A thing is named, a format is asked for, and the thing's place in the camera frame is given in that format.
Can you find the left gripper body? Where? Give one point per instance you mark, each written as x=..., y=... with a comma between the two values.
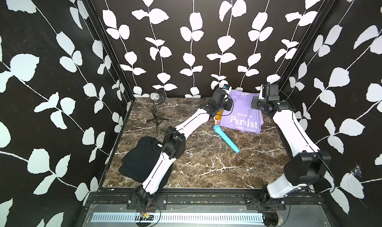
x=224, y=105

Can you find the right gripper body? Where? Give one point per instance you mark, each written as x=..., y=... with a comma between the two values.
x=258, y=104

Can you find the purple Persist t-shirt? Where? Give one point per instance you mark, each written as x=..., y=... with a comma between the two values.
x=242, y=117

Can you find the yellow t-shirt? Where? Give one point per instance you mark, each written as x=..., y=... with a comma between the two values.
x=220, y=114

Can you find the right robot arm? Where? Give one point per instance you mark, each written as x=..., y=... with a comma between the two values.
x=308, y=164

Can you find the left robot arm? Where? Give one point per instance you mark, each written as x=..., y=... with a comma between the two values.
x=174, y=142

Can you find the pink plastic basket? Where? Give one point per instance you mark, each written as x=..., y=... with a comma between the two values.
x=216, y=122

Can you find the blue toy microphone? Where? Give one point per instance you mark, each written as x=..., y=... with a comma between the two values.
x=224, y=136

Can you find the black t-shirt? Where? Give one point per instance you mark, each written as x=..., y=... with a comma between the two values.
x=138, y=163

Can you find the small circuit board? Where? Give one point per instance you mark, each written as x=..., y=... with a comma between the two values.
x=146, y=217

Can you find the white perforated strip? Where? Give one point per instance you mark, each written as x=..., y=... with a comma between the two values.
x=183, y=218

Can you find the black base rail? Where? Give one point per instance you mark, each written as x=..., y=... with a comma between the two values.
x=251, y=199

